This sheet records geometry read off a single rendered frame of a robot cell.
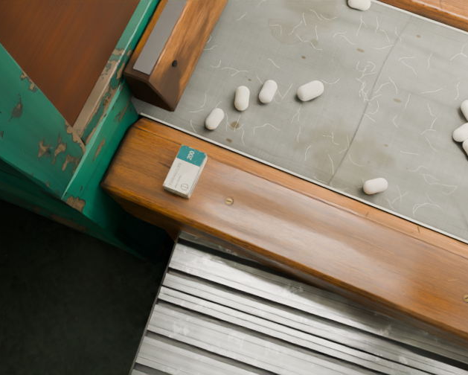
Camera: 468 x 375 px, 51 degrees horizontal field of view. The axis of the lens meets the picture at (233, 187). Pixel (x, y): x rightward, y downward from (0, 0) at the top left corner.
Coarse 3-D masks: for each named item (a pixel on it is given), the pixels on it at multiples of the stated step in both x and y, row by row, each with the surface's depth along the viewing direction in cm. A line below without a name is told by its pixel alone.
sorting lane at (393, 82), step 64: (256, 0) 74; (320, 0) 74; (256, 64) 71; (320, 64) 71; (384, 64) 71; (448, 64) 71; (192, 128) 68; (256, 128) 68; (320, 128) 68; (384, 128) 68; (448, 128) 68; (384, 192) 66; (448, 192) 66
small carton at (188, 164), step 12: (180, 156) 63; (192, 156) 63; (204, 156) 63; (180, 168) 62; (192, 168) 62; (168, 180) 62; (180, 180) 62; (192, 180) 62; (180, 192) 61; (192, 192) 63
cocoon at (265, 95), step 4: (268, 80) 68; (272, 80) 68; (264, 84) 68; (268, 84) 68; (272, 84) 68; (276, 84) 68; (264, 88) 68; (268, 88) 68; (272, 88) 68; (276, 88) 68; (260, 92) 68; (264, 92) 68; (268, 92) 68; (272, 92) 68; (260, 96) 68; (264, 96) 68; (268, 96) 68; (272, 96) 68; (260, 100) 68; (264, 100) 68; (268, 100) 68
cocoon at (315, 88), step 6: (306, 84) 68; (312, 84) 68; (318, 84) 68; (300, 90) 68; (306, 90) 67; (312, 90) 68; (318, 90) 68; (300, 96) 68; (306, 96) 68; (312, 96) 68
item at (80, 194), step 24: (120, 96) 60; (120, 120) 63; (96, 144) 59; (96, 168) 62; (0, 192) 129; (24, 192) 94; (72, 192) 58; (96, 192) 65; (48, 216) 127; (72, 216) 80; (96, 216) 68; (120, 216) 79; (120, 240) 95; (144, 240) 113
